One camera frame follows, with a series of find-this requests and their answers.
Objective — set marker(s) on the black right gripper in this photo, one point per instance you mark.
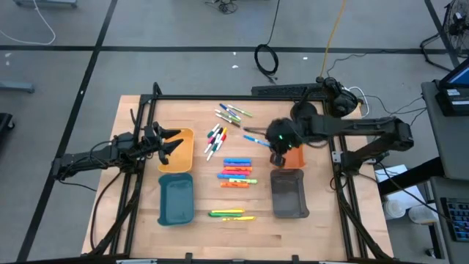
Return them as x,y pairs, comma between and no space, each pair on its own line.
282,132

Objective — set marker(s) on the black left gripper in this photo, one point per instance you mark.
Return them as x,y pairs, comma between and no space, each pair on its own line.
152,141

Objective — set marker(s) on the blue thin marker pen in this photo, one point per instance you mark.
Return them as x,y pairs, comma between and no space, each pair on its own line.
256,141
229,111

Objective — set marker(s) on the black thin marker pen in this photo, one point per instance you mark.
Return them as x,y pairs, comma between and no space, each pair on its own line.
228,120

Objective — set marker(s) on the blue thick highlighter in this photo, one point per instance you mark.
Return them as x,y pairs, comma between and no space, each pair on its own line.
231,176
237,160

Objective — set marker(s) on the purple thick highlighter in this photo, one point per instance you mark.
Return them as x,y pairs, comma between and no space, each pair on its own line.
237,164

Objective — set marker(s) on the pink thick highlighter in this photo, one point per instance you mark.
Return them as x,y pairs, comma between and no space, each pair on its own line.
235,172

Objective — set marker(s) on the light green thick highlighter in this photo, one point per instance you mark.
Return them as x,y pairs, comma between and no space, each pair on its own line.
243,181

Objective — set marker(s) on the green slim highlighter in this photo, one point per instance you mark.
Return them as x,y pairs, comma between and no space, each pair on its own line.
223,215

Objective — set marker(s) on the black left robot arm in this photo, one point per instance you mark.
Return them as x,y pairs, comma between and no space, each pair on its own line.
91,159

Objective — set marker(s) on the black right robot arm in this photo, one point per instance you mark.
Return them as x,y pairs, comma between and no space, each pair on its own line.
366,126

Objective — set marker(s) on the yellow plastic bin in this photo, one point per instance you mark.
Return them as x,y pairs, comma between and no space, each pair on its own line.
181,161

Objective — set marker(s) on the red cap white marker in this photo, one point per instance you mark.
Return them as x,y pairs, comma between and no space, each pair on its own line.
223,139

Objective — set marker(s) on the green cap white marker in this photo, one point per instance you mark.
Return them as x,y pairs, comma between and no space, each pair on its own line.
210,133
213,148

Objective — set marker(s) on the black cap white marker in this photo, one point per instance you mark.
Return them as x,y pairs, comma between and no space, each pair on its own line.
218,132

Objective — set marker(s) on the black power strip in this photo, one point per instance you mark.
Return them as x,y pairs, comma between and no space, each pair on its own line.
278,90

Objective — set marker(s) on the orange plastic bin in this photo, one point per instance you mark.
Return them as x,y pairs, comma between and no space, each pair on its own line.
296,159

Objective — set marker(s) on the teal plastic bin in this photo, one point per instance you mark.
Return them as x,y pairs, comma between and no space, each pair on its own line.
176,199

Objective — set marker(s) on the grey translucent plastic bin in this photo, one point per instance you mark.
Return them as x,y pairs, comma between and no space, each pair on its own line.
289,194

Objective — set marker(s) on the black gooseneck desk lamp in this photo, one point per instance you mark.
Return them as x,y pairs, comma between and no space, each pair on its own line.
342,100

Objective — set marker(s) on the black table clamp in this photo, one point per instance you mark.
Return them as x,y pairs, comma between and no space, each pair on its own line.
188,257
295,259

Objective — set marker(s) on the white paper sheet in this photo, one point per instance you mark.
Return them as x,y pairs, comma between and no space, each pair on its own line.
394,174

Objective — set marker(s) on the white lidded cup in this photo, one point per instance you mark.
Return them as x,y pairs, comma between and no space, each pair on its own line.
394,209

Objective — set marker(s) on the black desk support beam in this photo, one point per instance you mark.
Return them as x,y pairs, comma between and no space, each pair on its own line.
410,177

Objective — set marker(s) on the grey furniture foot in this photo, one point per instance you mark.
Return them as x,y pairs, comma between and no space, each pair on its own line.
16,87

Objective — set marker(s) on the black wheeled object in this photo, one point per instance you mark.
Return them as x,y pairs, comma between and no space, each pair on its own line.
5,122

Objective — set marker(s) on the clear plastic container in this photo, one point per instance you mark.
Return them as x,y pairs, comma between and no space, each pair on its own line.
421,214

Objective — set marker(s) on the grey furniture base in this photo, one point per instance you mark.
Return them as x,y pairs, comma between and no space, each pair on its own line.
47,3

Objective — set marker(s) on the black box with labels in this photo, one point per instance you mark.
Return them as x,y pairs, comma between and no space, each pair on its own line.
445,106

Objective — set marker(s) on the grey desk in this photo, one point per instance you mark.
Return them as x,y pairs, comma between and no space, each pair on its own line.
454,146

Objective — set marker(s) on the large monitor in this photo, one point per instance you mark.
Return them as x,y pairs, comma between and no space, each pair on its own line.
459,77

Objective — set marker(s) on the black keyboard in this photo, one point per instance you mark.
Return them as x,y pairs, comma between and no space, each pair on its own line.
458,220

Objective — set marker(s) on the black floor fan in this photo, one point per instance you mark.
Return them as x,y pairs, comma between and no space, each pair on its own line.
458,27

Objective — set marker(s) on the black aluminium table frame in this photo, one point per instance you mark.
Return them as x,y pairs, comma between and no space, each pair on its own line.
234,97

